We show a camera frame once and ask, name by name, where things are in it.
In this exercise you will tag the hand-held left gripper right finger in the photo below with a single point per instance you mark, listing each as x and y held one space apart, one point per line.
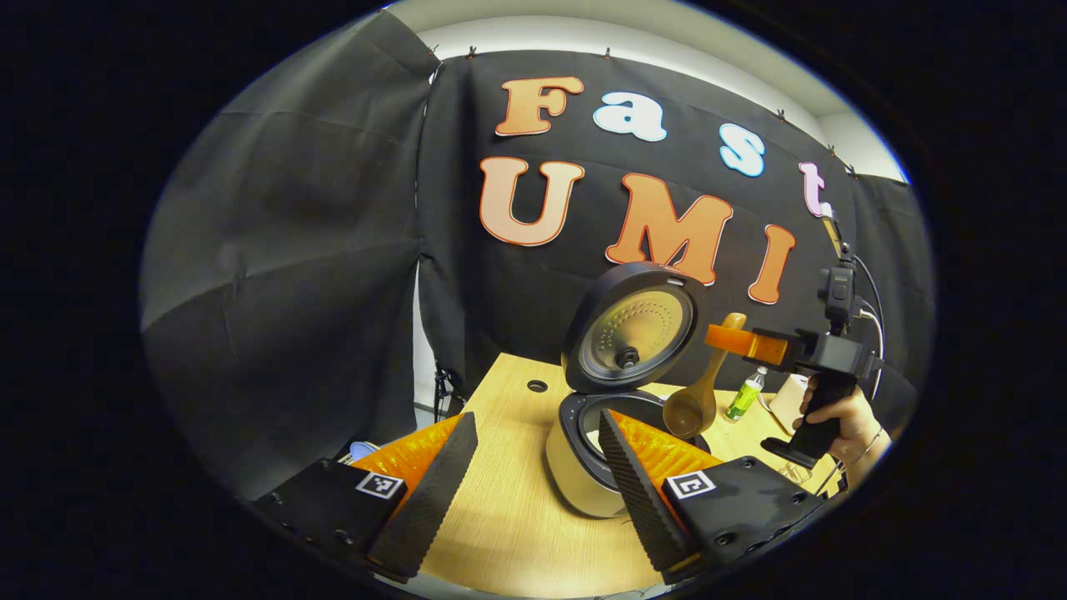
633 492

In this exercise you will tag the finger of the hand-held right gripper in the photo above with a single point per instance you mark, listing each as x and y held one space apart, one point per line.
742 342

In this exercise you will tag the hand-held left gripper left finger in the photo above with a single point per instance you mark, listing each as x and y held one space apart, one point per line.
438 492

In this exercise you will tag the wooden spoon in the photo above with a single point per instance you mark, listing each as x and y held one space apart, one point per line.
692 408

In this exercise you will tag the black rice cooker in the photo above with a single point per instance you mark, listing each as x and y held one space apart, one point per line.
633 333

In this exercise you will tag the green drink bottle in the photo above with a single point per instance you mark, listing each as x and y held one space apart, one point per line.
743 400

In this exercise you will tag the white toaster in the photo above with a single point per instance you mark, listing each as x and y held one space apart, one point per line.
788 404

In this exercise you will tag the black tripod stand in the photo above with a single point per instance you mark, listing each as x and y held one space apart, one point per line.
446 392

